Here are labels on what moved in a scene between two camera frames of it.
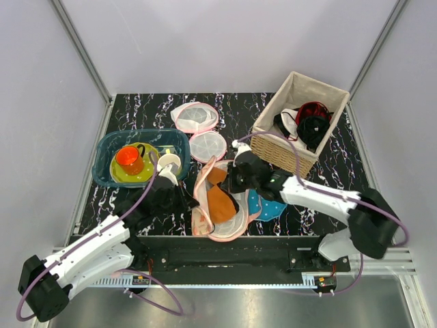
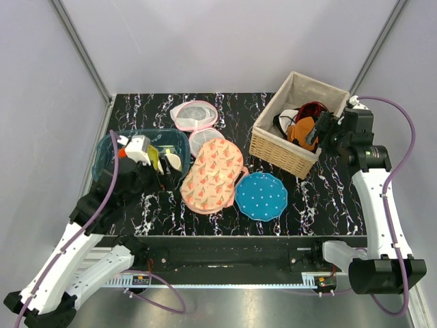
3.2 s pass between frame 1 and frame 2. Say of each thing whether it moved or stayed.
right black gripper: moved
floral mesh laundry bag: moved
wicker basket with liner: stayed
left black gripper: moved
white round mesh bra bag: stayed
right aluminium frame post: stayed
